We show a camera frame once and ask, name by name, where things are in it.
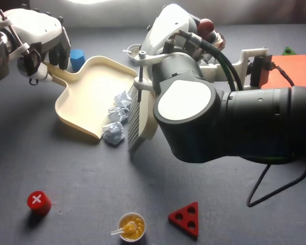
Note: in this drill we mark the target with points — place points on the green triangle block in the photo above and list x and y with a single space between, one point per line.
288 51

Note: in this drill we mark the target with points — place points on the cream plastic dustpan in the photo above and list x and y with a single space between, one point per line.
91 97

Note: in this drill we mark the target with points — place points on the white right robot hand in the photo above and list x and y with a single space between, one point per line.
168 23

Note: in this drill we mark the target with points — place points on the red triangle with three holes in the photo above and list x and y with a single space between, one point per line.
184 224

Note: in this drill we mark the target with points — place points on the black wrist camera white bracket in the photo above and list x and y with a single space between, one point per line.
260 71

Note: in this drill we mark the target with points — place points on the white paper ball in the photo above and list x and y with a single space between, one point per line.
118 115
123 99
114 133

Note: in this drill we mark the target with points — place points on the toy cupcake with cream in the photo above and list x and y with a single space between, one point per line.
220 42

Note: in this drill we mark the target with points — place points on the small cup green filling spoon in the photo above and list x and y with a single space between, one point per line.
133 49

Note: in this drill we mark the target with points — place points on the small cup yellow filling spoon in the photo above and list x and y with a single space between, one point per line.
131 227

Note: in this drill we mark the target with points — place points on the orange box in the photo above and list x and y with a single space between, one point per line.
295 71

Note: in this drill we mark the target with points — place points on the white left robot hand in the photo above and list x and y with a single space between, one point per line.
38 28

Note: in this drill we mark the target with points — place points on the blue hexagonal block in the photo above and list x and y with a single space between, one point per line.
77 60

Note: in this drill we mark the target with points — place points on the grey table cloth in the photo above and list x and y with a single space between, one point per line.
91 173

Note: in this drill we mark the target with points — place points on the red cylinder with white cross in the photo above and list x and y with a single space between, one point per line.
38 204

